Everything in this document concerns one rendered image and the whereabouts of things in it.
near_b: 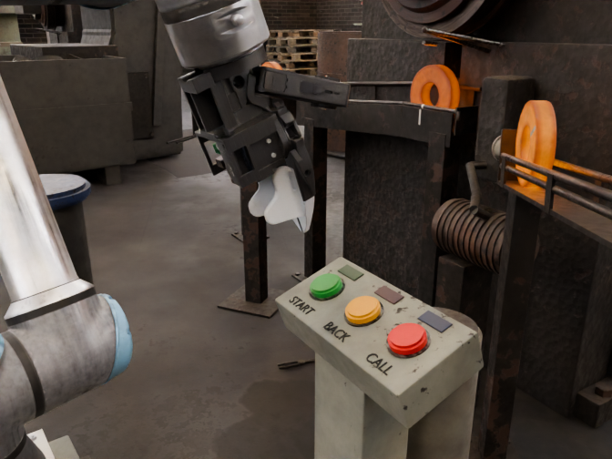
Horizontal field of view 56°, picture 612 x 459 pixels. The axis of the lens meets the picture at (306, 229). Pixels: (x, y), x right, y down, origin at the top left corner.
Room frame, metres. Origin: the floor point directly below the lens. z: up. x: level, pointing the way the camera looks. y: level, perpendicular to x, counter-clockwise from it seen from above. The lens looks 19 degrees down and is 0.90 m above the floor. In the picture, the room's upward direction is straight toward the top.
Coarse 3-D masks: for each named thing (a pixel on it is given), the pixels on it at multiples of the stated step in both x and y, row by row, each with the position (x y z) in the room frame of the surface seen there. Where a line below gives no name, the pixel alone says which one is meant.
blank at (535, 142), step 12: (528, 108) 1.04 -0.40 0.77; (540, 108) 0.99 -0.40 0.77; (552, 108) 0.99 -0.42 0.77; (528, 120) 1.03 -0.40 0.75; (540, 120) 0.97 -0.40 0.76; (552, 120) 0.97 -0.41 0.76; (528, 132) 1.06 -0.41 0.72; (540, 132) 0.96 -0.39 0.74; (552, 132) 0.96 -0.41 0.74; (516, 144) 1.09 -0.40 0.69; (528, 144) 1.06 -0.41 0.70; (540, 144) 0.96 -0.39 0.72; (552, 144) 0.95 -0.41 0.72; (516, 156) 1.08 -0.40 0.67; (528, 156) 1.00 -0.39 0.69; (540, 156) 0.95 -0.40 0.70; (552, 156) 0.95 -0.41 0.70
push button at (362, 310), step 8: (368, 296) 0.59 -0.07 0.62; (352, 304) 0.59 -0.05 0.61; (360, 304) 0.58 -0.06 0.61; (368, 304) 0.58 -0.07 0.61; (376, 304) 0.58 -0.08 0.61; (352, 312) 0.57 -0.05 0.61; (360, 312) 0.57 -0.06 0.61; (368, 312) 0.56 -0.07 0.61; (376, 312) 0.57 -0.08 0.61; (352, 320) 0.57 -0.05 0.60; (360, 320) 0.56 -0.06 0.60; (368, 320) 0.56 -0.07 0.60
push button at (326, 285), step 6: (324, 276) 0.66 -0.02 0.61; (330, 276) 0.65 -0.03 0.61; (336, 276) 0.65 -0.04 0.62; (312, 282) 0.65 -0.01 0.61; (318, 282) 0.65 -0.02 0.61; (324, 282) 0.64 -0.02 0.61; (330, 282) 0.64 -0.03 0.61; (336, 282) 0.64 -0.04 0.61; (312, 288) 0.64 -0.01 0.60; (318, 288) 0.63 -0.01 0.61; (324, 288) 0.63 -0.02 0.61; (330, 288) 0.63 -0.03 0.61; (336, 288) 0.63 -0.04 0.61; (312, 294) 0.64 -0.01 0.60; (318, 294) 0.63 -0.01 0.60; (324, 294) 0.62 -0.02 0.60; (330, 294) 0.63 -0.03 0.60
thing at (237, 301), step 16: (272, 96) 1.72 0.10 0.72; (192, 128) 1.79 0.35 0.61; (256, 224) 1.78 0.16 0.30; (256, 240) 1.78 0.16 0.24; (256, 256) 1.78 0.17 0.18; (256, 272) 1.79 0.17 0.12; (240, 288) 1.91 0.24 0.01; (256, 288) 1.79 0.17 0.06; (224, 304) 1.78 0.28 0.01; (240, 304) 1.78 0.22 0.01; (256, 304) 1.78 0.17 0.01; (272, 304) 1.78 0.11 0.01
